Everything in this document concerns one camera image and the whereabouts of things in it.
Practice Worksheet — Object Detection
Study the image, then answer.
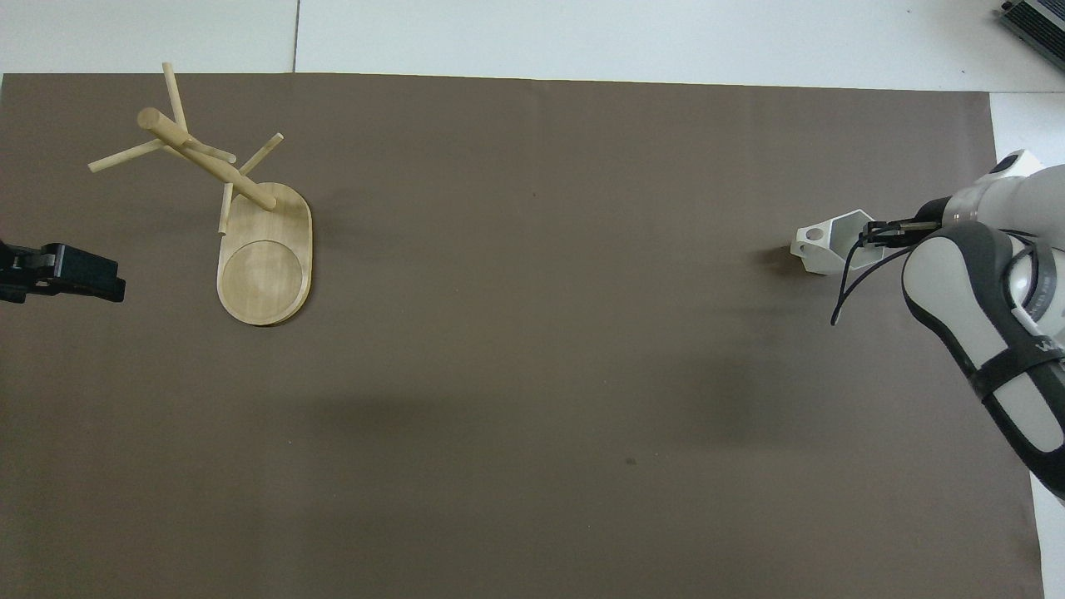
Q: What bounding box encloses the white hexagonal cup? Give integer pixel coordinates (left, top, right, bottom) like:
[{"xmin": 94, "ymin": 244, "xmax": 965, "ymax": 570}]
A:
[{"xmin": 789, "ymin": 210, "xmax": 913, "ymax": 277}]

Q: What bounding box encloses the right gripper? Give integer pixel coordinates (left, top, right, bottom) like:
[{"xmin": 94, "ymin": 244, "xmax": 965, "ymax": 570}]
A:
[{"xmin": 857, "ymin": 196, "xmax": 958, "ymax": 250}]

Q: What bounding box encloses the dark grey device box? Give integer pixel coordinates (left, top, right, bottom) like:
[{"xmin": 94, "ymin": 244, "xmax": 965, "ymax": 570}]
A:
[{"xmin": 998, "ymin": 0, "xmax": 1065, "ymax": 62}]

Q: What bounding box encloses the wooden cup rack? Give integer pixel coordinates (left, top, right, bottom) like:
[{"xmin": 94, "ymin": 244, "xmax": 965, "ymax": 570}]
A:
[{"xmin": 87, "ymin": 62, "xmax": 314, "ymax": 327}]

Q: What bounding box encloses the black cable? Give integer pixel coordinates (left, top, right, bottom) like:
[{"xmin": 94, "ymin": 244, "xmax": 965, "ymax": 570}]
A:
[{"xmin": 830, "ymin": 226, "xmax": 926, "ymax": 327}]

